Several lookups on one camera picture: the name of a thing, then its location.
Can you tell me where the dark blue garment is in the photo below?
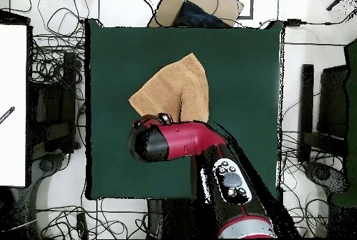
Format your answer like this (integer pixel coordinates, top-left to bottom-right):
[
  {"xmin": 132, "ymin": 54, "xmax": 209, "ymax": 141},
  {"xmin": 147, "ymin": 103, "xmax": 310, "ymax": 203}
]
[{"xmin": 174, "ymin": 0, "xmax": 227, "ymax": 28}]

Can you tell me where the black cable tangle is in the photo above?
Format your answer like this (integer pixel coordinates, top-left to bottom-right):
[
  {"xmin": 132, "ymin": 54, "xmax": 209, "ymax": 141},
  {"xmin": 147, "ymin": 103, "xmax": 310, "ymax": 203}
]
[
  {"xmin": 278, "ymin": 130, "xmax": 347, "ymax": 238},
  {"xmin": 36, "ymin": 204, "xmax": 149, "ymax": 239},
  {"xmin": 29, "ymin": 0, "xmax": 90, "ymax": 146}
]

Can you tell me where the cardboard box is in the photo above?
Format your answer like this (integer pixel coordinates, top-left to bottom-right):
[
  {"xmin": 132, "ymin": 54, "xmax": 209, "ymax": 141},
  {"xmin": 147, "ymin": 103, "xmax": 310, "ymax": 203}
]
[{"xmin": 147, "ymin": 0, "xmax": 245, "ymax": 28}]

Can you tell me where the black power strip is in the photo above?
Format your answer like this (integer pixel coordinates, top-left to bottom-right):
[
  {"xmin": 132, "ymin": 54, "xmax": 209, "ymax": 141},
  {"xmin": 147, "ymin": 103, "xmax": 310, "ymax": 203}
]
[{"xmin": 76, "ymin": 212, "xmax": 89, "ymax": 239}]

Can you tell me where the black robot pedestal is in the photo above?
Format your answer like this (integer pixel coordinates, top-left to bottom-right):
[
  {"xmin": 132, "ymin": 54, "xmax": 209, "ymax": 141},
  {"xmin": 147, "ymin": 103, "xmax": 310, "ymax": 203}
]
[{"xmin": 146, "ymin": 198, "xmax": 202, "ymax": 239}]

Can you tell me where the grey swivel base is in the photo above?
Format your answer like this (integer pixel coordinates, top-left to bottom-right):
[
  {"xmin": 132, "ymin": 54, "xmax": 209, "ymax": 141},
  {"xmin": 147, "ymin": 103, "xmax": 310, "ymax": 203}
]
[
  {"xmin": 303, "ymin": 160, "xmax": 351, "ymax": 196},
  {"xmin": 10, "ymin": 153, "xmax": 68, "ymax": 238}
]

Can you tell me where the green fabric drape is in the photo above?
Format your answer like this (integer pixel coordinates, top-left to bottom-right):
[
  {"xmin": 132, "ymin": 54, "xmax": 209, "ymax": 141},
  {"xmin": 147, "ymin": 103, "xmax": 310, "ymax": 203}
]
[{"xmin": 330, "ymin": 37, "xmax": 357, "ymax": 207}]

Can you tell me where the dark green table cloth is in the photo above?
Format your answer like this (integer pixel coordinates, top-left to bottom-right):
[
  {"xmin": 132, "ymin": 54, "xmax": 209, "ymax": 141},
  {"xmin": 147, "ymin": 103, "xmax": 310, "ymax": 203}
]
[{"xmin": 84, "ymin": 18, "xmax": 284, "ymax": 201}]

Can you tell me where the black strip label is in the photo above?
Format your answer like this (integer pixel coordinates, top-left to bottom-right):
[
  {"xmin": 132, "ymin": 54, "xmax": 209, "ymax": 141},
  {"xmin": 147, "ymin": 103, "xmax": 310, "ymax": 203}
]
[{"xmin": 0, "ymin": 106, "xmax": 15, "ymax": 125}]

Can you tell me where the grey square frame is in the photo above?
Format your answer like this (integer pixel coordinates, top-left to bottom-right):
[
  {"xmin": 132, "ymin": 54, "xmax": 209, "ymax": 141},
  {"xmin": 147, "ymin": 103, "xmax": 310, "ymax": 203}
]
[{"xmin": 213, "ymin": 0, "xmax": 255, "ymax": 20}]

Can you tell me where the white panel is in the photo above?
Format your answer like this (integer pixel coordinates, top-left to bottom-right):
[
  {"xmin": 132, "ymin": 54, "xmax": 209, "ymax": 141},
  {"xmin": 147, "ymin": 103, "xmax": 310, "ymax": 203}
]
[{"xmin": 0, "ymin": 24, "xmax": 28, "ymax": 187}]

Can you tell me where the tan terry towel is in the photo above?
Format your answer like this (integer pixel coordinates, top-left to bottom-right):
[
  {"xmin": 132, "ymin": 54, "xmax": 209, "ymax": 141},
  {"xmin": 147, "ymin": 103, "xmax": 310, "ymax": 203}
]
[{"xmin": 128, "ymin": 52, "xmax": 211, "ymax": 124}]

